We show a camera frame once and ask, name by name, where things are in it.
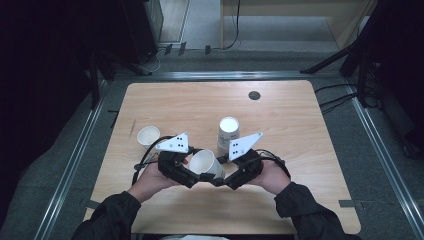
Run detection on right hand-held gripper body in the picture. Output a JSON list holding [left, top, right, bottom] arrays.
[[224, 131, 265, 191]]

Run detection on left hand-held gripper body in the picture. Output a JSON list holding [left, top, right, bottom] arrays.
[[155, 132, 201, 190]]

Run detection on white paper cup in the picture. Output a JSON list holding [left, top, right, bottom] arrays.
[[136, 125, 162, 150], [188, 149, 227, 180]]

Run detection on stack of floral paper cups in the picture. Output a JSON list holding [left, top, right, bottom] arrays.
[[216, 116, 241, 156]]

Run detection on person's left hand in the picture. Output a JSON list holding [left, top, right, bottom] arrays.
[[127, 161, 178, 204]]

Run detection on person's right hand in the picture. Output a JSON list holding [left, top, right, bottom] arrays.
[[247, 161, 293, 196]]

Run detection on person's right black sleeve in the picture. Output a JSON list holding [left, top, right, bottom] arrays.
[[273, 181, 364, 240]]

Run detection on person's black sleeve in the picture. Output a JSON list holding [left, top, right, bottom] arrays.
[[273, 181, 364, 240], [70, 190, 143, 240]]

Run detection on person's left black sleeve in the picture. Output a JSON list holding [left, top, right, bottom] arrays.
[[70, 190, 143, 240]]

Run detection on grey tape strip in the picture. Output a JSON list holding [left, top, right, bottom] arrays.
[[337, 198, 357, 209], [81, 198, 102, 211]]

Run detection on black metal stand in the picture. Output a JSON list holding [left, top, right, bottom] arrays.
[[87, 49, 153, 108]]

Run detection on dark cabinet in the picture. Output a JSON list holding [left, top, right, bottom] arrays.
[[96, 0, 165, 76]]

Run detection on black tripod stand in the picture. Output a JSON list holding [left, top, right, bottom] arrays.
[[299, 0, 424, 108]]

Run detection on light wooden furniture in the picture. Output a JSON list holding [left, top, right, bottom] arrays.
[[219, 0, 378, 51]]

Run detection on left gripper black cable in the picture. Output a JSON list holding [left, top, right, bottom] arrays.
[[131, 134, 175, 186]]

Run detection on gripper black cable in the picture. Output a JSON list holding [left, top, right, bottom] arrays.
[[255, 148, 292, 178], [131, 134, 175, 186]]

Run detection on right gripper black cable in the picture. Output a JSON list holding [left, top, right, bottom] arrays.
[[255, 148, 292, 178]]

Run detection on metal floor rail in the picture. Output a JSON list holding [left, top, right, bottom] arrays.
[[114, 70, 342, 82], [32, 79, 112, 240], [342, 79, 424, 240]]

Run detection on black floor cables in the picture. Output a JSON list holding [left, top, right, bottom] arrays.
[[314, 82, 360, 115]]

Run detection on hanging black cable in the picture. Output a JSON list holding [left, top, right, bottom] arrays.
[[222, 0, 242, 51]]

